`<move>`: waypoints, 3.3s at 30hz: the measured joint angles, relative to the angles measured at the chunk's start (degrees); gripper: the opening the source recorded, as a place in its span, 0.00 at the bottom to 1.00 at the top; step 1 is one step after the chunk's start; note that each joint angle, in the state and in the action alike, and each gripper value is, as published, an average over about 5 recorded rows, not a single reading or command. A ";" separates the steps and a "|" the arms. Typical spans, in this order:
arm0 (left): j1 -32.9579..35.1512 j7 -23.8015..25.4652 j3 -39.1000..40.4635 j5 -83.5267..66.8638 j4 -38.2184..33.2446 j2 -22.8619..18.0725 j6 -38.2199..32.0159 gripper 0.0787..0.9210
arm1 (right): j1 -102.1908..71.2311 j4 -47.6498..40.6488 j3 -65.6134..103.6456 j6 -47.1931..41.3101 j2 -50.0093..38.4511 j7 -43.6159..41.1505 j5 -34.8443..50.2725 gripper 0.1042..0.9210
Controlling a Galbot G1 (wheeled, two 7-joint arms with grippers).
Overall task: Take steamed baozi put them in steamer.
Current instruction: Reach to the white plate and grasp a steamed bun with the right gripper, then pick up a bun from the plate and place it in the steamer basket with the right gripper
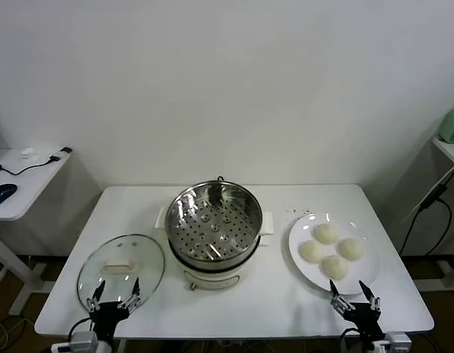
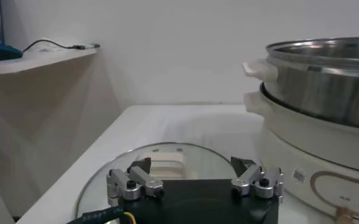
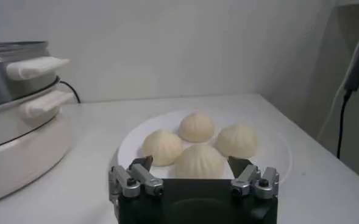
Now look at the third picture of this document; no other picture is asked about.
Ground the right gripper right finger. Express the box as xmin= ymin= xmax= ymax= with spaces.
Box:
xmin=227 ymin=155 xmax=280 ymax=200

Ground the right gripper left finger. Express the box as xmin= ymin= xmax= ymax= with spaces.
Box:
xmin=108 ymin=155 xmax=165 ymax=203

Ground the white steamed baozi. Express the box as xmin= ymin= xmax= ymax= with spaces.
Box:
xmin=174 ymin=143 xmax=229 ymax=180
xmin=178 ymin=111 xmax=215 ymax=143
xmin=141 ymin=128 xmax=183 ymax=167
xmin=216 ymin=123 xmax=258 ymax=159

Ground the white round plate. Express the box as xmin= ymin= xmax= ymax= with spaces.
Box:
xmin=117 ymin=108 xmax=293 ymax=187

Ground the white electric cooker base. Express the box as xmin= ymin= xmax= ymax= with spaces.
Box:
xmin=0 ymin=86 xmax=76 ymax=205

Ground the black hanging cable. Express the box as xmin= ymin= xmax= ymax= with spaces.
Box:
xmin=336 ymin=89 xmax=354 ymax=160

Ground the white hanging cable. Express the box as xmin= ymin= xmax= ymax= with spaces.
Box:
xmin=317 ymin=80 xmax=347 ymax=141

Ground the black cooker power cable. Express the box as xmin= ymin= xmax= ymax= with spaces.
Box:
xmin=59 ymin=80 xmax=82 ymax=104

